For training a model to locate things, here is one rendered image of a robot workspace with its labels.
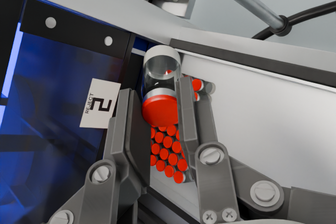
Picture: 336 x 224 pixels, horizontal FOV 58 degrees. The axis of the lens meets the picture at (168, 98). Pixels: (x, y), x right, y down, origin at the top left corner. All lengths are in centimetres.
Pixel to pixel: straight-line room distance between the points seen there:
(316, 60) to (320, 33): 97
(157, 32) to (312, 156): 34
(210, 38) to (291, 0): 100
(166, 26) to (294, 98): 27
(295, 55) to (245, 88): 9
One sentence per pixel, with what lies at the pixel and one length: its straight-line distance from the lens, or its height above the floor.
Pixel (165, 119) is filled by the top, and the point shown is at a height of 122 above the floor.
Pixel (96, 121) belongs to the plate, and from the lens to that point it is 54.
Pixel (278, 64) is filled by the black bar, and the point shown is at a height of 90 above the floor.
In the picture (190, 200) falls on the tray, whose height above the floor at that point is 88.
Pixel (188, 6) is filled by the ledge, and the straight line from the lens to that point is 64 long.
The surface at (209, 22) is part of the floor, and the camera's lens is 172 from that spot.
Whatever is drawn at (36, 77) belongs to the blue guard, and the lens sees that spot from 47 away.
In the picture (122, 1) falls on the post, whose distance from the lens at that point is 53.
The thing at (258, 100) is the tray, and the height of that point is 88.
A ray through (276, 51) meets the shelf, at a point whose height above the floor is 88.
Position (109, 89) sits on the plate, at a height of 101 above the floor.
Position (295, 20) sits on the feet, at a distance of 136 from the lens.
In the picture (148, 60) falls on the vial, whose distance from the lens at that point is 17.
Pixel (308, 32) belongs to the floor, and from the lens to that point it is 146.
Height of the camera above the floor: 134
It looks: 48 degrees down
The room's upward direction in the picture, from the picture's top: 80 degrees counter-clockwise
